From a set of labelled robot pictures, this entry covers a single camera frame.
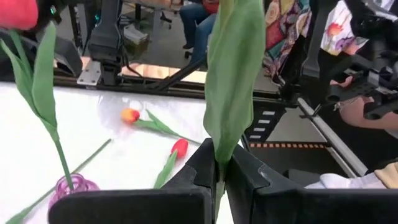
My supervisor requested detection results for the black metal table frame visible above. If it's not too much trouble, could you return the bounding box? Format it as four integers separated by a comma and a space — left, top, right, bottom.
52, 74, 280, 100

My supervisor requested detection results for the orange artificial tulip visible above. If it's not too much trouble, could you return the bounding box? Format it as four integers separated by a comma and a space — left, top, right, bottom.
120, 107, 202, 146
4, 138, 112, 224

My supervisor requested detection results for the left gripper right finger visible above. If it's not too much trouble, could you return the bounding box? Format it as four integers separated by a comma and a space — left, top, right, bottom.
225, 144, 398, 224

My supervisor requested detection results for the person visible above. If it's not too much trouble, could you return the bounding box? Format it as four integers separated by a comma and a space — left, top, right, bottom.
264, 0, 398, 131
179, 0, 220, 65

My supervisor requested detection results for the person's forearm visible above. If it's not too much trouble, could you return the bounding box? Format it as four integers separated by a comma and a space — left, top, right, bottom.
338, 95, 398, 130

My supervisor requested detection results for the white cloth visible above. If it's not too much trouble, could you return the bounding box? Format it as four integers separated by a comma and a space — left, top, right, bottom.
305, 161, 398, 190

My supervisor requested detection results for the black foam mat striped edge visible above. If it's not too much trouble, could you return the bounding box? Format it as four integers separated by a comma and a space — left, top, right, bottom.
242, 99, 349, 178

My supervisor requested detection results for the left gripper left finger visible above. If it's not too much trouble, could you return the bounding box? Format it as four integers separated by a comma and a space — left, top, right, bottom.
47, 138, 218, 224

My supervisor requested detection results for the silver metal bracket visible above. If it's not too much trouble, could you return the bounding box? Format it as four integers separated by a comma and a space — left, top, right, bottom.
76, 60, 103, 86

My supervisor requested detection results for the red artificial tulip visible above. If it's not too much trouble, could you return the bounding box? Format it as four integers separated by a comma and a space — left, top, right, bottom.
0, 0, 75, 191
203, 0, 267, 224
152, 138, 190, 190

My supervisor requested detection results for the pink ribbed glass vase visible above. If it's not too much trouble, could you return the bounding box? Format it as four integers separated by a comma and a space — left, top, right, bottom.
47, 173, 101, 215

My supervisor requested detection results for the grey metal bar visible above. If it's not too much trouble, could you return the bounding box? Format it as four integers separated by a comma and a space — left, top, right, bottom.
297, 98, 369, 177

